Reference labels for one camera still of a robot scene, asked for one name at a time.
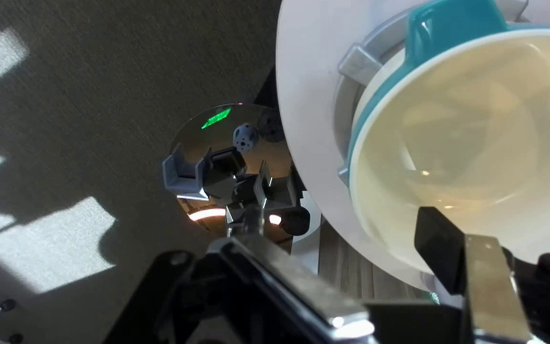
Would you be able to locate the white teal plastic bowl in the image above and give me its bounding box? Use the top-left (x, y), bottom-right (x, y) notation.
top-left (336, 0), bottom-right (550, 273)

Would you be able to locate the white toy kitchen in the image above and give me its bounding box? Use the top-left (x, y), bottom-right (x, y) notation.
top-left (273, 0), bottom-right (550, 303)

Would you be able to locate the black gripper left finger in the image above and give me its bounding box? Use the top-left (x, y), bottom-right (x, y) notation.
top-left (101, 233), bottom-right (378, 344)

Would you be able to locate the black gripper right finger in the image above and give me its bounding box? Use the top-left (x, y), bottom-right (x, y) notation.
top-left (415, 206), bottom-right (550, 344)

